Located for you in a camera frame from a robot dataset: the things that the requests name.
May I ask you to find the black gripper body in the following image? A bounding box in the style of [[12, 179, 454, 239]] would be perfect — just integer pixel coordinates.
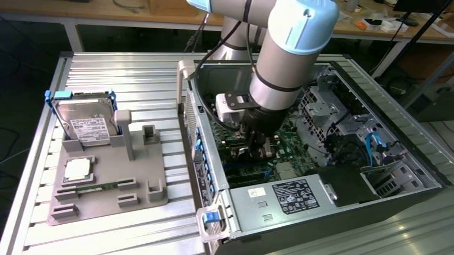
[[243, 105, 289, 138]]

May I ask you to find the graphics card with metal bracket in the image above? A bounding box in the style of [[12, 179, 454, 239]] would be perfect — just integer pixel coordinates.
[[228, 137, 280, 162]]

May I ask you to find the green motherboard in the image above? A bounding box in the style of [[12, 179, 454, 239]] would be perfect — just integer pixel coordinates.
[[208, 106, 320, 188]]

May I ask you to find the silver chipset heat sink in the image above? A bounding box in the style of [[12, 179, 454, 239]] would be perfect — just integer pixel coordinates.
[[275, 161, 299, 181]]

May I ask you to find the metal disk bay cage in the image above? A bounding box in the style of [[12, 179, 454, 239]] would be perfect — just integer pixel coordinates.
[[296, 66, 376, 165]]

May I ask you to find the grey power supply unit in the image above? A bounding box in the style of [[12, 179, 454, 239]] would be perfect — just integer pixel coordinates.
[[228, 174, 339, 232]]

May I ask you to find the black plastic air shroud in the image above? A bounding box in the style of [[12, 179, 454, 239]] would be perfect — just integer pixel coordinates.
[[316, 166, 381, 208]]

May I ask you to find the open black PC case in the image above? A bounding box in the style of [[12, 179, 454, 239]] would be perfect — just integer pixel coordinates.
[[174, 59, 454, 255]]

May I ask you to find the grey parts rack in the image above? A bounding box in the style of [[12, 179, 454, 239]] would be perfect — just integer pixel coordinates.
[[45, 108, 169, 226]]

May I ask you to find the green RAM stick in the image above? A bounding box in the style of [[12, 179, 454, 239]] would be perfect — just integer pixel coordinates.
[[76, 183, 121, 193]]

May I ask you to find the hard disk in blue carrier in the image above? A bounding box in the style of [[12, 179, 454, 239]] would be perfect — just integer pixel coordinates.
[[44, 89, 120, 147]]

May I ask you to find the white plastic tray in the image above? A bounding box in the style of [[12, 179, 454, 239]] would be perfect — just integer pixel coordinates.
[[363, 18, 401, 33]]

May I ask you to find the silver CPU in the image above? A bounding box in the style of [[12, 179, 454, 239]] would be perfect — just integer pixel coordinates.
[[62, 159, 93, 179]]

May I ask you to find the black tripod pole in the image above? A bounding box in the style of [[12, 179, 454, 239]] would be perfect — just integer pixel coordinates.
[[368, 0, 451, 78]]

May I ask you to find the black monitor stand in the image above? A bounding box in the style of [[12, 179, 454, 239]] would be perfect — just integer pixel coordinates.
[[392, 0, 423, 27]]

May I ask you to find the wooden workbench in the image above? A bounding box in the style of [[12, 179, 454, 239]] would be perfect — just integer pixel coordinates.
[[0, 0, 454, 43]]

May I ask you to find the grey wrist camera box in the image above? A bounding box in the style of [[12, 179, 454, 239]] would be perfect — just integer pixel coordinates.
[[213, 92, 256, 131]]

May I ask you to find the blue disk wire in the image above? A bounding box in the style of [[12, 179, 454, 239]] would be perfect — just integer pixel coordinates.
[[364, 131, 389, 168]]

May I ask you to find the grey case handle block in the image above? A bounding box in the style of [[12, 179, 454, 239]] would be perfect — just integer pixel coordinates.
[[176, 59, 197, 81]]

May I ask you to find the grey case handle with blue latch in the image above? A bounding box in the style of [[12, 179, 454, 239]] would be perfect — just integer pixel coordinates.
[[194, 206, 228, 242]]

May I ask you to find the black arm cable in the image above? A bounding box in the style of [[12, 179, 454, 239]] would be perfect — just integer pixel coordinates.
[[184, 0, 257, 131]]

